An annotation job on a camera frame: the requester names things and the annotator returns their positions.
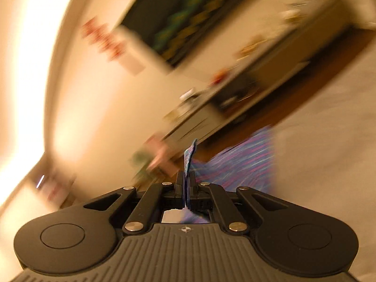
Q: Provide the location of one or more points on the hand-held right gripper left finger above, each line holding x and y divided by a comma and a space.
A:
179, 183

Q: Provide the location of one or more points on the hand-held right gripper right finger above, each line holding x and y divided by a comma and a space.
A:
192, 183

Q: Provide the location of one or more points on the blue pink plaid shirt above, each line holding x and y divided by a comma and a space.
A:
241, 158

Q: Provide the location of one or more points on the green chair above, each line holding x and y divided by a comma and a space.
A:
142, 164

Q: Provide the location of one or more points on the long low cabinet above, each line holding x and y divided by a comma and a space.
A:
279, 64

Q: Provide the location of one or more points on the dark green yellow wall painting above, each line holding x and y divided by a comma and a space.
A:
182, 26

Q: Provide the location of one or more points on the red wall decoration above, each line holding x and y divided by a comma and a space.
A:
102, 38

